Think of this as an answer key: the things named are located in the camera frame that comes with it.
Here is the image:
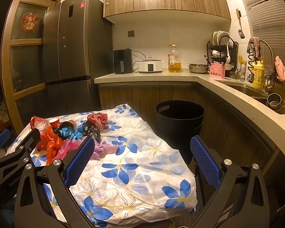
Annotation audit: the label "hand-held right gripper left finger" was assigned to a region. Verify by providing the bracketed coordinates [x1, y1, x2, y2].
[14, 136, 95, 228]

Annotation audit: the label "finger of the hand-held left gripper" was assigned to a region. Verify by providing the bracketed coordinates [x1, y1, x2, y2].
[0, 128, 41, 171]
[0, 129, 11, 151]

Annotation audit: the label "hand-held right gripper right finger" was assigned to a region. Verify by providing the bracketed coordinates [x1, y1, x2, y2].
[190, 135, 270, 228]

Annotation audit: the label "pink plastic bag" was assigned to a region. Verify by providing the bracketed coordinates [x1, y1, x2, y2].
[54, 138, 86, 162]

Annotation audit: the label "large red plastic bag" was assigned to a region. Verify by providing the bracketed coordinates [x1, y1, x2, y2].
[30, 116, 65, 166]

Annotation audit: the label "purple plastic bag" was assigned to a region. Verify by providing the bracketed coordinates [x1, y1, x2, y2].
[93, 141, 119, 161]

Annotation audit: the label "black plastic bag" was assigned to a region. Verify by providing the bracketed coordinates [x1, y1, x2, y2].
[82, 121, 102, 142]

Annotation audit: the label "red paper cup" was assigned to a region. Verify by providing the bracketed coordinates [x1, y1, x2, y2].
[49, 117, 61, 130]

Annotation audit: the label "small red plastic bag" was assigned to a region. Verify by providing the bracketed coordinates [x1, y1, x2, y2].
[87, 112, 109, 129]

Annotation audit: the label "black plastic bin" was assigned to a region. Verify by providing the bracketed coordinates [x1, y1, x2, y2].
[155, 100, 205, 165]

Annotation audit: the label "blue floral tablecloth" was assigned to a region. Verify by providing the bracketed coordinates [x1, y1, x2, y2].
[6, 103, 197, 227]

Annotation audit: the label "wooden glass door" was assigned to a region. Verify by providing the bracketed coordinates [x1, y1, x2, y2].
[0, 0, 63, 134]

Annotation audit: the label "beige kitchen countertop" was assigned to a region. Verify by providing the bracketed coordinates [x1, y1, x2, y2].
[94, 68, 285, 169]

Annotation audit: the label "wooden lower cabinets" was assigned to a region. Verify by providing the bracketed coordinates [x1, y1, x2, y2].
[98, 81, 277, 173]

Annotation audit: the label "steel sink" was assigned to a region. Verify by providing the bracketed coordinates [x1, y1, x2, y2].
[224, 81, 285, 115]

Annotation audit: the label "pink utensil holder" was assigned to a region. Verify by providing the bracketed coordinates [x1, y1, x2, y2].
[209, 63, 226, 78]

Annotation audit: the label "steel cup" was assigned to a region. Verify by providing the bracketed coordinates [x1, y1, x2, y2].
[266, 93, 283, 111]

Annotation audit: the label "steel bowl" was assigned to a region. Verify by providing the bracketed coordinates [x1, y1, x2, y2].
[188, 63, 210, 74]

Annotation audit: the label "yellow detergent bottle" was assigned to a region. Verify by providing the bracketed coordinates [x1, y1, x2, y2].
[251, 60, 265, 89]

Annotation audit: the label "cooking oil bottle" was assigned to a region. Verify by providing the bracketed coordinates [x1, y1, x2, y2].
[168, 44, 182, 74]

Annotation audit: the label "black air fryer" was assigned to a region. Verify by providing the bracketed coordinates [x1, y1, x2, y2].
[113, 49, 133, 74]

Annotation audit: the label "white ladle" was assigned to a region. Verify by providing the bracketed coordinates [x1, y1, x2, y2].
[225, 44, 233, 63]

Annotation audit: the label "white rice cooker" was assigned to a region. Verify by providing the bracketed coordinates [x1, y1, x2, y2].
[138, 57, 163, 74]

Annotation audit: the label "black dish rack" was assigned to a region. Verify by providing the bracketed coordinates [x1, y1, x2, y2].
[206, 36, 238, 73]

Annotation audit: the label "grey refrigerator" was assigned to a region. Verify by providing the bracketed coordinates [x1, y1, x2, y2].
[42, 0, 115, 115]

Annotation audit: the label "colourful door sticker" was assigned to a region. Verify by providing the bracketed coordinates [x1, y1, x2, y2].
[20, 11, 40, 32]

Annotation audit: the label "pink cloth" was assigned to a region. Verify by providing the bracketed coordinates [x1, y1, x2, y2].
[274, 55, 285, 81]

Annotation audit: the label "large white plate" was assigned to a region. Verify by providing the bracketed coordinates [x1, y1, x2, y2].
[217, 30, 230, 46]

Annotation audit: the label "dark rag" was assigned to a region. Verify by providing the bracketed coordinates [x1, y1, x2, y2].
[246, 37, 262, 61]

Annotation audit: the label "steel faucet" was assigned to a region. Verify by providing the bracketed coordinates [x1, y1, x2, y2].
[258, 39, 276, 93]

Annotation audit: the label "hanging metal spatula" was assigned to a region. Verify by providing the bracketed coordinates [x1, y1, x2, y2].
[236, 9, 246, 39]

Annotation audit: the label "window blinds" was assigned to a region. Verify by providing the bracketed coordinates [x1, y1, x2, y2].
[237, 0, 285, 86]

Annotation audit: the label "coiled sprayer hose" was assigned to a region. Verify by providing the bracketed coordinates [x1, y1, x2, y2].
[247, 52, 258, 84]

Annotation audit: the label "black power cable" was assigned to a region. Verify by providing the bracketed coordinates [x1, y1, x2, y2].
[131, 51, 147, 73]

